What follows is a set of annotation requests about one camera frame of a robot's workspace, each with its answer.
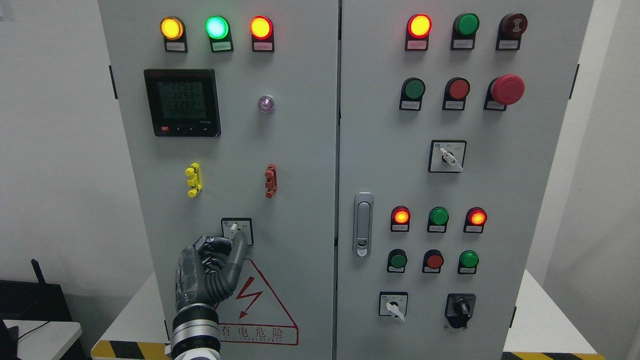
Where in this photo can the black rotary knob switch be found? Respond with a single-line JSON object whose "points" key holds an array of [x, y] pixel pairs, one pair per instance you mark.
{"points": [[459, 309]]}

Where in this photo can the green indicator middle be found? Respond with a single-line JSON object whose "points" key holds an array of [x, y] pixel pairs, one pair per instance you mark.
{"points": [[437, 221]]}

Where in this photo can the clear small lamp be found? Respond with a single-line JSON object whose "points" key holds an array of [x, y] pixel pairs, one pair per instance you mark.
{"points": [[266, 104]]}

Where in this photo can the red terminal clip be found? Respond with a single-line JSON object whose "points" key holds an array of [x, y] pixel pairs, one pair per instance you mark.
{"points": [[271, 181]]}

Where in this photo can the red electrical hazard sticker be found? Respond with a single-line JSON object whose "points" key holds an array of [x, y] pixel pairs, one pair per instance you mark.
{"points": [[254, 314]]}

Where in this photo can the red push button lower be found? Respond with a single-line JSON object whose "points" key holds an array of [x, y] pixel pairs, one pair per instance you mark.
{"points": [[433, 261]]}

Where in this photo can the red lit indicator top right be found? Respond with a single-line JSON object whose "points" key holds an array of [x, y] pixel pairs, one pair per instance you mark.
{"points": [[418, 30]]}

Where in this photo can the white side table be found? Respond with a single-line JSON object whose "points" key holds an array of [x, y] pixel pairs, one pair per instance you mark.
{"points": [[49, 342]]}

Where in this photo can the red emergency stop button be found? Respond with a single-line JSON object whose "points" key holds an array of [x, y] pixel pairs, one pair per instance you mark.
{"points": [[504, 91]]}

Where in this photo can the green push button upper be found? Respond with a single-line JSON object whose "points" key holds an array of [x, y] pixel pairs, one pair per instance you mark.
{"points": [[411, 95]]}

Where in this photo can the green push button lower right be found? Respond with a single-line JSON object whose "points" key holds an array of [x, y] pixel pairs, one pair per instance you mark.
{"points": [[468, 263]]}

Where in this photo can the green indicator top right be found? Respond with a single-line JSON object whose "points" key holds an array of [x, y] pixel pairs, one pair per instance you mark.
{"points": [[464, 29]]}

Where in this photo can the black digital power meter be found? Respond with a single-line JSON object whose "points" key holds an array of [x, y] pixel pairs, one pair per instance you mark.
{"points": [[183, 102]]}

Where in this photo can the red lit indicator light left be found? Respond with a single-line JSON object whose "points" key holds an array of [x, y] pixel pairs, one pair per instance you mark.
{"points": [[262, 34]]}

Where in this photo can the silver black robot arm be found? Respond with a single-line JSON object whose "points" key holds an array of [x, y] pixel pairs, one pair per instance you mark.
{"points": [[196, 333]]}

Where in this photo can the white rotary switch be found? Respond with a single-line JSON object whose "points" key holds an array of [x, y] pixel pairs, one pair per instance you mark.
{"points": [[393, 304], [447, 156]]}

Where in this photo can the grey cabinet door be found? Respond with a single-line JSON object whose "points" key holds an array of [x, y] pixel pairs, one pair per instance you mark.
{"points": [[294, 231], [385, 151]]}

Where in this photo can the dark red buzzer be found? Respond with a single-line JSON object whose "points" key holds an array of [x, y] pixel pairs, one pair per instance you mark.
{"points": [[510, 30]]}

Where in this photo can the red lit indicator middle left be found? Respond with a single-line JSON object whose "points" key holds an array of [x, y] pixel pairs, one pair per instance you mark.
{"points": [[400, 219]]}

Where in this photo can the grey left cabinet door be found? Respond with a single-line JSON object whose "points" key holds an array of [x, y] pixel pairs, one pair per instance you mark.
{"points": [[294, 231]]}

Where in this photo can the black device with antenna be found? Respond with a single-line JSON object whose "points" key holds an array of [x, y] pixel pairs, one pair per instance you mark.
{"points": [[33, 301]]}

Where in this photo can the yellow terminal clip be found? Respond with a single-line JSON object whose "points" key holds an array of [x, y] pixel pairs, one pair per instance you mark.
{"points": [[194, 181]]}

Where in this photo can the silver door handle lock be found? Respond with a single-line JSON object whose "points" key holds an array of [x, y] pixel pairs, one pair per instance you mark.
{"points": [[362, 217]]}

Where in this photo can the green push button lower left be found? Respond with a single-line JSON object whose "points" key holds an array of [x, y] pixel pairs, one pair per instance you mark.
{"points": [[397, 261]]}

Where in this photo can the yellow indicator light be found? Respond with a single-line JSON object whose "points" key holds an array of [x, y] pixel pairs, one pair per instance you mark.
{"points": [[174, 34]]}

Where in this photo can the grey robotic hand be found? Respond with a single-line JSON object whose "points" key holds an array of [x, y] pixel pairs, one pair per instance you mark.
{"points": [[208, 272]]}

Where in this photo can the red push button upper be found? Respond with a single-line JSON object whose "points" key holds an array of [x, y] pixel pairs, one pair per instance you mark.
{"points": [[455, 94]]}

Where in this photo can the green lit indicator light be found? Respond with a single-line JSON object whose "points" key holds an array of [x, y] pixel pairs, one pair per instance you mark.
{"points": [[219, 34]]}

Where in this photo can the red push button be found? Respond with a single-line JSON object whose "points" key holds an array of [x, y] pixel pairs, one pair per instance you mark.
{"points": [[433, 261], [455, 94]]}

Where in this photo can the white rotary switch upper right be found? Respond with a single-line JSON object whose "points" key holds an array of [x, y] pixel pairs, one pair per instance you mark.
{"points": [[447, 156]]}

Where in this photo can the grey right cabinet door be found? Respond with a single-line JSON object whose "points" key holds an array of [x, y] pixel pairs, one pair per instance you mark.
{"points": [[385, 151]]}

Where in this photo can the green push button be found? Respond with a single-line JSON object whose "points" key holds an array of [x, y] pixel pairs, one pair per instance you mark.
{"points": [[411, 95], [468, 263], [397, 261]]}

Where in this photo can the white platform with hazard stripes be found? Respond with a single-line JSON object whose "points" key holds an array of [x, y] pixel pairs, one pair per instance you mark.
{"points": [[539, 331]]}

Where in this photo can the red lit indicator middle right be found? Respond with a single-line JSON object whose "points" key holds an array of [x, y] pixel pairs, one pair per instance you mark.
{"points": [[475, 220]]}

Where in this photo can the white rotary switch lower right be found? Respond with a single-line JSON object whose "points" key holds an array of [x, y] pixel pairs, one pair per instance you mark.
{"points": [[393, 304]]}

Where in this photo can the white rotary switch door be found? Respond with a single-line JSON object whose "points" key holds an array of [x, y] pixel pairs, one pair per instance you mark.
{"points": [[232, 226]]}

